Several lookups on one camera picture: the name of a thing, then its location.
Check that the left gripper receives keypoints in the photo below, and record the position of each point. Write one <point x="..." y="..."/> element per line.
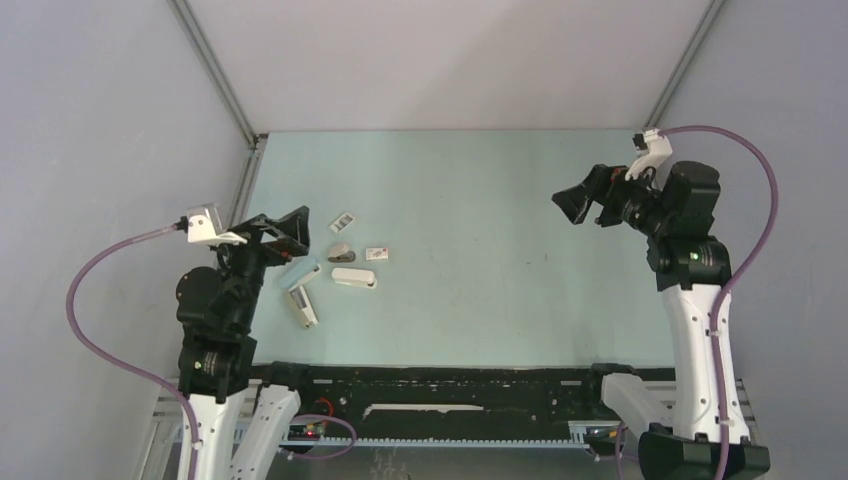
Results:
<point x="292" y="231"/>

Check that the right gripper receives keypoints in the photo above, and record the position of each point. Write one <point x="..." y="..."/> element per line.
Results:
<point x="603" y="184"/>

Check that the small grey stapler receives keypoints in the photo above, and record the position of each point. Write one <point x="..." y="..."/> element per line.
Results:
<point x="341" y="253"/>

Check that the white stapler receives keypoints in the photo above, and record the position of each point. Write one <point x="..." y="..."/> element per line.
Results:
<point x="360" y="278"/>

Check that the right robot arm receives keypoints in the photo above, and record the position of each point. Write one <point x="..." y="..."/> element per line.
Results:
<point x="705" y="434"/>

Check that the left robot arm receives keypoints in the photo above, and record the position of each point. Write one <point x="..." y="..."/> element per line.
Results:
<point x="216" y="308"/>

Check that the light blue stapler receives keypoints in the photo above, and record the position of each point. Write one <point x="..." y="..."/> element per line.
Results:
<point x="298" y="275"/>

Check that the beige open stapler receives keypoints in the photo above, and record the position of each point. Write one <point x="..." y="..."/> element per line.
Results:
<point x="301" y="305"/>

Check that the staple box with barcode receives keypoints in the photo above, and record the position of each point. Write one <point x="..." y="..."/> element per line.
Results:
<point x="343" y="221"/>

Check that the white staple box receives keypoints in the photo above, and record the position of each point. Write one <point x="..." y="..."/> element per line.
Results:
<point x="377" y="253"/>

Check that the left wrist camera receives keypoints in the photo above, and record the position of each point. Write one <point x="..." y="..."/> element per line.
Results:
<point x="204" y="227"/>

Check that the right aluminium frame post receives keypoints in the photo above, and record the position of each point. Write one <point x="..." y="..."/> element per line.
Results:
<point x="700" y="35"/>

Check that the aluminium frame post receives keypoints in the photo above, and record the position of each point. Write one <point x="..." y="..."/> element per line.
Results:
<point x="189" y="22"/>
<point x="700" y="35"/>

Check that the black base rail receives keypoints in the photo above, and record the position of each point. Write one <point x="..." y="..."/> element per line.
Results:
<point x="507" y="406"/>

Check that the left aluminium frame post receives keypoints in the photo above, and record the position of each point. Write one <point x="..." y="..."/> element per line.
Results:
<point x="189" y="22"/>

